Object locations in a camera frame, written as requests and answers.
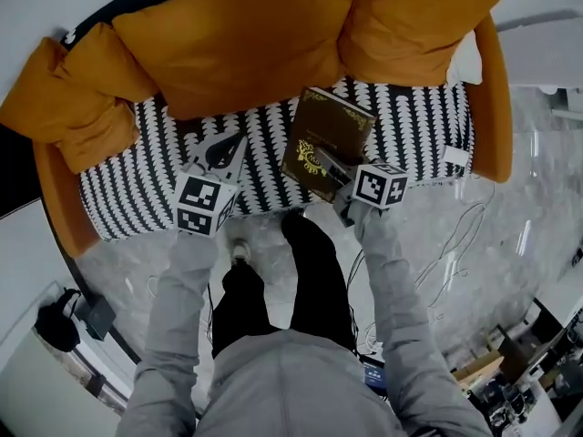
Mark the person's left forearm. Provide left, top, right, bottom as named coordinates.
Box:
left=144, top=230, right=221, bottom=359

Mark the brown book with gold ornament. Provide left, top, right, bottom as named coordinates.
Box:
left=281, top=86, right=378, bottom=205

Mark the black cabinet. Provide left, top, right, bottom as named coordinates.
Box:
left=0, top=123, right=45, bottom=221

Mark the person's right forearm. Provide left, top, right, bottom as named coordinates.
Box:
left=351, top=202, right=434, bottom=354

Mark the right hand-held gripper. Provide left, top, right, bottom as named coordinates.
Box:
left=313, top=146, right=410, bottom=229

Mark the crumpled orange cushion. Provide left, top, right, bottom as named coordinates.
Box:
left=0, top=20, right=159, bottom=176

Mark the white cushion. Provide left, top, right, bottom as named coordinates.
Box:
left=445, top=28, right=484, bottom=86

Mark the black bag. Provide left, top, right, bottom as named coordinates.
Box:
left=35, top=288, right=84, bottom=353

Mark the white cable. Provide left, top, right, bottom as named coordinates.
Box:
left=413, top=176, right=492, bottom=321

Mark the person's grey hoodie torso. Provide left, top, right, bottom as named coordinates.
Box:
left=120, top=328, right=496, bottom=437

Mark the person's right leg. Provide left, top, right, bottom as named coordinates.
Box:
left=280, top=210, right=357, bottom=351

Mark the blue screen device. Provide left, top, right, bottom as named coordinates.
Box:
left=362, top=356, right=389, bottom=390

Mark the dark brown panel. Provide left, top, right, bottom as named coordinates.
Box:
left=496, top=323, right=547, bottom=384

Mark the large orange cushion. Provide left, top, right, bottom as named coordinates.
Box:
left=111, top=0, right=368, bottom=122

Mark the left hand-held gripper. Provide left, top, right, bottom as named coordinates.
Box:
left=174, top=132, right=251, bottom=238

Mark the dark flat box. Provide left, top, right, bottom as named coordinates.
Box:
left=75, top=294, right=118, bottom=341

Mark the person's leg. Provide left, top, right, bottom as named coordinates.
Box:
left=280, top=210, right=357, bottom=351
left=210, top=257, right=280, bottom=360

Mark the person's left leg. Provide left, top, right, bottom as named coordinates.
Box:
left=210, top=257, right=280, bottom=360

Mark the wooden board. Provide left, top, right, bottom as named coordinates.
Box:
left=453, top=348, right=506, bottom=381

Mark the square orange cushion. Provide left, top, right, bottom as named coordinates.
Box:
left=335, top=0, right=517, bottom=86

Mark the white shoe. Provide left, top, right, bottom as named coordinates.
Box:
left=225, top=218, right=253, bottom=269

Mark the black-white patterned orange sofa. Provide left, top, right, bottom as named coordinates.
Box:
left=32, top=0, right=515, bottom=259

